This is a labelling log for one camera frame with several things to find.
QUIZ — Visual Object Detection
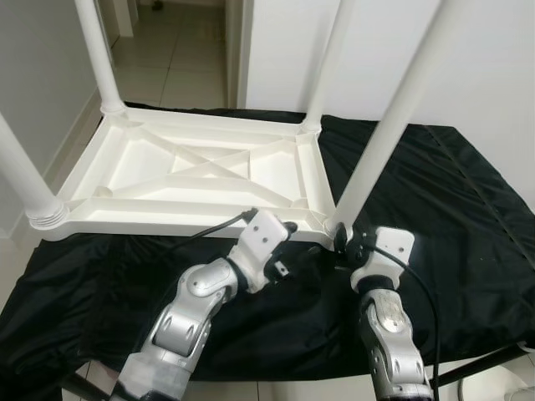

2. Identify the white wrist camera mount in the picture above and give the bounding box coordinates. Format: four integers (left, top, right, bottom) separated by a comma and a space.
349, 227, 416, 292
232, 209, 289, 293

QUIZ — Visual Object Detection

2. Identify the black fabric table cover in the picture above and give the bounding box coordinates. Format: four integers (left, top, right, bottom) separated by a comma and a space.
0, 104, 535, 393

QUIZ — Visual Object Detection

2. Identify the white plastic children table top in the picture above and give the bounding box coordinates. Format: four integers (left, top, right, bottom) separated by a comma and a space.
29, 104, 352, 250

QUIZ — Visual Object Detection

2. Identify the white standing fan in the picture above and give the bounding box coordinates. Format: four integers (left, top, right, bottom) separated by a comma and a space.
468, 368, 535, 401

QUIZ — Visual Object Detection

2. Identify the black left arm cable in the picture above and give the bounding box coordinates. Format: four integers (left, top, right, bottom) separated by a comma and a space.
180, 209, 256, 251

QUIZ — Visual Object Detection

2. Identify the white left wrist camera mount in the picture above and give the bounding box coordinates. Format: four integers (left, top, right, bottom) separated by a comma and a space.
232, 209, 289, 293

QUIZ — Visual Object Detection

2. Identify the beige door frame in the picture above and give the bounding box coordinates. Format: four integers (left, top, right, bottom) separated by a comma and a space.
109, 0, 139, 38

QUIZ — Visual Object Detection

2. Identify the white plastic table leg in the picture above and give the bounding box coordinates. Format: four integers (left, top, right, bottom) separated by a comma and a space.
74, 0, 128, 118
324, 0, 469, 235
0, 113, 69, 231
299, 0, 356, 135

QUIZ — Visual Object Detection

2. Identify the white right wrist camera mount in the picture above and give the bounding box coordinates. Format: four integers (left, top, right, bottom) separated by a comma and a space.
349, 227, 416, 292

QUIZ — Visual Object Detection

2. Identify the black metal table leg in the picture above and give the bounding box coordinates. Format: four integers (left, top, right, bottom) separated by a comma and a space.
435, 347, 527, 389
59, 372, 110, 401

